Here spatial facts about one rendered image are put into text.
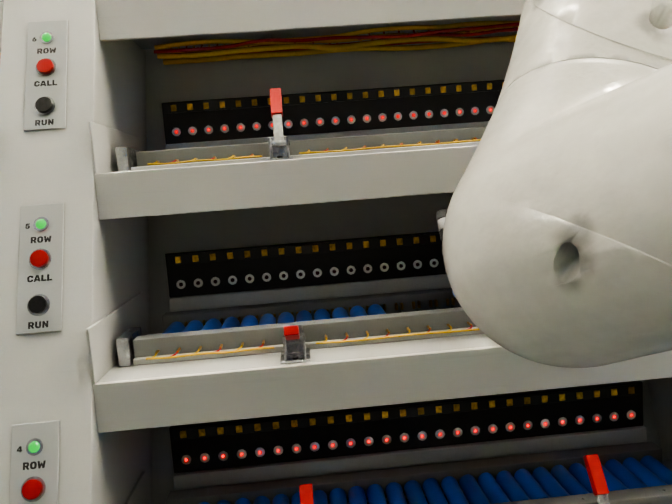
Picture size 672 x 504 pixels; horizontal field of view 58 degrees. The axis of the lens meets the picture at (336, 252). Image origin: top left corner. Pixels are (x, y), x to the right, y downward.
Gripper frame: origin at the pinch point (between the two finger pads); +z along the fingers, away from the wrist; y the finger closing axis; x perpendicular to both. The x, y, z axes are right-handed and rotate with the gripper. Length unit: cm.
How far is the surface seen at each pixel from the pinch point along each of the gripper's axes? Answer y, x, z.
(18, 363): 43.8, 6.4, -5.2
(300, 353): 19.0, 7.0, -2.0
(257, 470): 25.1, 15.9, 13.3
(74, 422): 38.9, 11.9, -4.2
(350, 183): 12.7, -8.6, -6.2
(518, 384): -0.9, 11.9, -2.5
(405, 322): 8.4, 4.4, -0.4
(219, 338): 26.8, 4.4, -0.6
